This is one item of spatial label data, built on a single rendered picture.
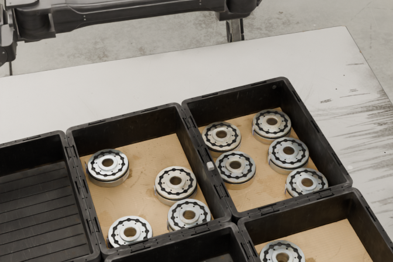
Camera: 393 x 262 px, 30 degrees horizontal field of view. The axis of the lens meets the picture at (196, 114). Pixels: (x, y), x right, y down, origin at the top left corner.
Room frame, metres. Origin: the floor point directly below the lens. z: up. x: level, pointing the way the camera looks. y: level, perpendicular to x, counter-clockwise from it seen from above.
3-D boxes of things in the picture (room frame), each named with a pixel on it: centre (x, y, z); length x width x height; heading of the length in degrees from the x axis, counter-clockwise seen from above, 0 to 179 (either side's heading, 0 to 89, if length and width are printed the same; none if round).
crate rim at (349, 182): (1.22, -0.16, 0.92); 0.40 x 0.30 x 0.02; 19
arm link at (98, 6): (1.07, 0.11, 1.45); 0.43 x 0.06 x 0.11; 102
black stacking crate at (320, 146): (1.22, -0.16, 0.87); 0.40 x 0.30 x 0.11; 19
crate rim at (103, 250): (1.12, 0.12, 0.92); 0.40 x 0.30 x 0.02; 19
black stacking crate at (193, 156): (1.12, 0.12, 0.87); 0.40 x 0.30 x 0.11; 19
